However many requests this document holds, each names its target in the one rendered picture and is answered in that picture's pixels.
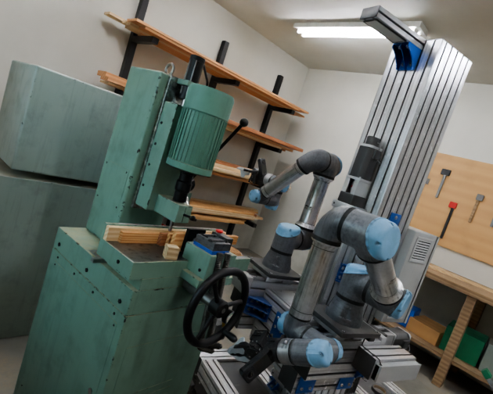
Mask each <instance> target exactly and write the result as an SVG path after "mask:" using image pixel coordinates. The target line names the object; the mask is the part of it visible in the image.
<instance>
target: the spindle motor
mask: <svg viewBox="0 0 493 394"><path fill-rule="evenodd" d="M233 105H234V98H233V97H232V96H231V95H228V94H226V93H224V92H223V91H219V90H217V89H215V88H211V87H208V86H205V85H202V84H196V83H191V84H190V86H189V87H188V91H187V93H186V96H185V101H184V103H183V108H182V111H181V114H180V117H179V120H178V124H177V127H176V130H175V135H174V137H173V140H172V143H171V147H170V151H169V153H168V157H167V161H166V163H167V164H168V165H170V166H171V167H174V168H176V169H178V170H182V171H185V172H187V173H190V174H195V175H198V176H202V177H210V176H211V174H212V171H213V169H214V164H215V161H216V159H217V156H218V151H219V149H220V146H221V142H222V139H223V136H224V133H225V129H226V127H227V124H228V123H227V122H228V121H229V117H230V114H231V111H232V107H233Z"/></svg>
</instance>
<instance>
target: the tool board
mask: <svg viewBox="0 0 493 394"><path fill-rule="evenodd" d="M409 226H411V227H414V228H417V229H419V230H421V231H425V232H427V233H429V234H432V235H435V236H437V237H440V239H439V242H438V245H440V246H443V247H445V248H447V249H450V250H453V251H455V252H457V253H461V254H463V255H466V256H469V257H471V258H474V259H476V260H479V261H482V262H484V263H487V264H490V265H492V266H493V164H490V163H484V162H480V161H476V160H472V159H466V158H462V157H458V156H451V155H448V154H444V153H440V152H438V153H437V155H436V157H435V160H434V163H433V165H432V167H431V170H430V173H429V175H428V178H427V180H426V183H425V185H424V188H423V191H422V194H421V196H420V198H419V201H418V204H417V206H416V209H415V212H414V214H413V216H412V219H411V222H410V225H409Z"/></svg>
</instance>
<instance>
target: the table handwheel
mask: <svg viewBox="0 0 493 394"><path fill-rule="evenodd" d="M227 276H236V277H237V278H238V279H239V280H240V282H241V288H242V289H241V296H240V299H238V300H236V301H232V302H228V303H227V302H226V301H224V300H223V299H222V298H221V297H219V294H218V285H217V281H219V280H221V279H222V278H225V277H227ZM211 286H212V287H213V291H214V297H213V296H212V295H210V294H209V293H207V290H208V289H209V288H210V287H211ZM182 287H183V288H184V289H185V290H186V291H187V292H189V293H190V294H192V295H193V297H192V298H191V299H190V301H189V304H188V306H187V308H186V311H185V315H184V319H183V333H184V336H185V339H186V341H187V342H188V343H189V344H190V345H191V346H194V347H197V348H204V347H208V346H212V345H213V344H215V343H216V342H218V341H220V340H221V339H223V338H224V337H225V335H224V334H223V331H224V330H227V331H231V330H232V329H233V327H234V326H235V325H236V323H237V322H238V320H239V319H240V317H241V315H242V313H243V311H244V309H245V306H246V304H247V300H248V296H249V289H250V287H249V281H248V278H247V276H246V274H245V273H244V272H243V271H242V270H240V269H239V268H236V267H226V268H223V269H221V270H218V271H216V272H215V273H213V274H212V275H211V276H210V277H208V278H207V279H206V280H205V281H204V282H203V283H202V284H201V285H200V286H199V288H195V287H194V286H192V285H191V284H190V283H188V282H187V281H183V283H182ZM200 301H201V302H202V303H204V304H205V305H207V306H208V311H209V312H210V313H211V315H210V316H209V317H208V319H207V321H206V323H205V324H204V326H203V327H202V328H201V330H200V332H199V333H198V335H197V336H196V337H195V335H194V334H193V330H192V322H193V315H194V313H195V311H196V308H197V306H198V304H199V302H200ZM235 305H238V306H237V307H236V310H235V312H234V314H233V315H232V317H231V318H230V319H229V321H228V322H227V324H226V325H225V326H224V327H223V328H222V329H221V330H220V331H218V332H217V333H215V334H214V335H212V336H211V337H208V338H202V336H203V334H204V333H205V331H206V330H207V328H208V327H209V325H210V324H211V322H212V321H213V319H214V318H215V317H216V318H222V317H223V316H225V315H226V314H227V312H228V310H229V307H230V306H235Z"/></svg>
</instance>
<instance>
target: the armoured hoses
mask: <svg viewBox="0 0 493 394"><path fill-rule="evenodd" d="M231 255H232V254H231V253H225V254H224V253H217V260H216V262H215V263H216V264H215V265H214V270H213V273H215V272H216V271H218V270H220V269H221V264H222V261H223V258H224V256H225V258H224V262H223V265H222V266H223V267H222V269H223V268H226V267H229V261H230V259H231ZM225 280H226V277H225V278H222V279H221V280H219V283H218V294H219V297H221V298H222V294H223V291H224V287H225ZM208 293H209V294H210V295H211V296H213V297H214V291H213V287H212V286H211V287H210V288H209V291H208ZM209 316H210V312H209V311H208V306H207V305H205V308H204V312H203V318H202V322H201V325H200V330H201V328H202V327H203V326H204V324H205V323H206V321H207V319H208V317H209ZM216 323H217V318H216V317H215V318H214V319H213V321H212V322H211V324H210V326H209V329H208V333H207V338H208V337H211V336H212V335H214V332H215V327H216ZM221 348H222V344H221V343H219V342H216V343H215V344H213V345H212V346H208V347H204V348H197V349H198V350H199V351H202V352H205V353H209V354H212V353H214V349H221Z"/></svg>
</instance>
